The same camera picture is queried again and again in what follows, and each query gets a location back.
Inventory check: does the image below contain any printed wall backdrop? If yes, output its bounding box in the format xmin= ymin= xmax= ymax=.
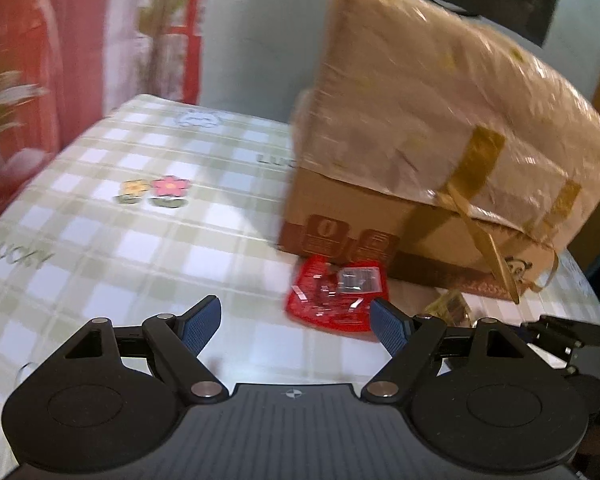
xmin=0 ymin=0 xmax=217 ymax=237

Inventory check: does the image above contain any plastic-lined cardboard box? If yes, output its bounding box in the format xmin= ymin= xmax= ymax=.
xmin=277 ymin=0 xmax=600 ymax=307

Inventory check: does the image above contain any checked tablecloth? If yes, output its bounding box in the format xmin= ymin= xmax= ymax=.
xmin=0 ymin=94 xmax=600 ymax=397

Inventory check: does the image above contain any red snack packet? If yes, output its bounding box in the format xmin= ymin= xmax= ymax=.
xmin=286 ymin=255 xmax=391 ymax=335

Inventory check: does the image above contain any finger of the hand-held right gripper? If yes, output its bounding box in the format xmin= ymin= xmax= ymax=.
xmin=519 ymin=315 xmax=600 ymax=376

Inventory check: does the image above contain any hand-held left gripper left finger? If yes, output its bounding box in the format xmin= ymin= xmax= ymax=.
xmin=64 ymin=295 xmax=228 ymax=401

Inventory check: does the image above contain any gold snack packet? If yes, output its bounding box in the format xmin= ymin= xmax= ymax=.
xmin=422 ymin=292 xmax=477 ymax=324

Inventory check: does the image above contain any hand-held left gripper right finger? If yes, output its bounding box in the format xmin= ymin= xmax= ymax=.
xmin=361 ymin=298 xmax=524 ymax=402

